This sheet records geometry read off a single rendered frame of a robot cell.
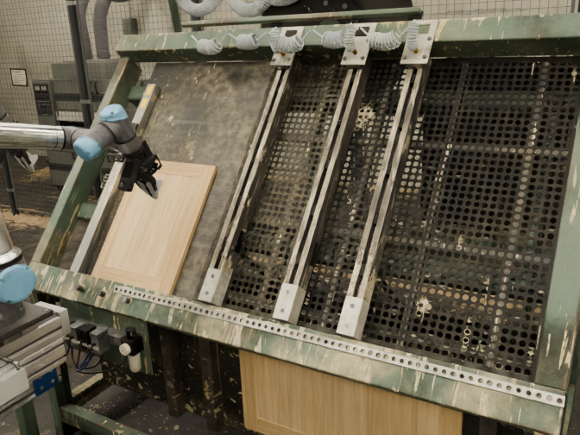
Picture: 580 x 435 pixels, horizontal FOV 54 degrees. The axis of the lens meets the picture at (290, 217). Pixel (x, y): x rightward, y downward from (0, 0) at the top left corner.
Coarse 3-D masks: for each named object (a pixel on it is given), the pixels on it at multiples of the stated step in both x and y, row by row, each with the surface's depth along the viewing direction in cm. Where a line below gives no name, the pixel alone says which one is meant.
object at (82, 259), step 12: (144, 96) 271; (156, 96) 273; (144, 108) 268; (144, 120) 268; (120, 168) 258; (108, 180) 259; (108, 192) 255; (108, 204) 254; (96, 216) 253; (96, 228) 250; (84, 240) 250; (96, 240) 251; (84, 252) 247; (72, 264) 247; (84, 264) 247
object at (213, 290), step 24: (288, 72) 234; (288, 96) 236; (264, 120) 229; (264, 144) 224; (264, 168) 226; (240, 192) 220; (240, 216) 216; (240, 240) 217; (216, 264) 212; (216, 288) 207
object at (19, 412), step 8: (32, 400) 257; (24, 408) 254; (32, 408) 258; (16, 416) 257; (24, 416) 255; (32, 416) 258; (24, 424) 256; (32, 424) 259; (24, 432) 258; (32, 432) 259
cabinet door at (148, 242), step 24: (168, 168) 248; (192, 168) 243; (216, 168) 238; (144, 192) 249; (168, 192) 243; (192, 192) 238; (120, 216) 250; (144, 216) 244; (168, 216) 238; (192, 216) 232; (120, 240) 244; (144, 240) 239; (168, 240) 233; (96, 264) 244; (120, 264) 239; (144, 264) 233; (168, 264) 228; (168, 288) 223
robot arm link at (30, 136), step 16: (0, 128) 163; (16, 128) 167; (32, 128) 171; (48, 128) 175; (64, 128) 179; (0, 144) 164; (16, 144) 168; (32, 144) 171; (48, 144) 174; (64, 144) 178
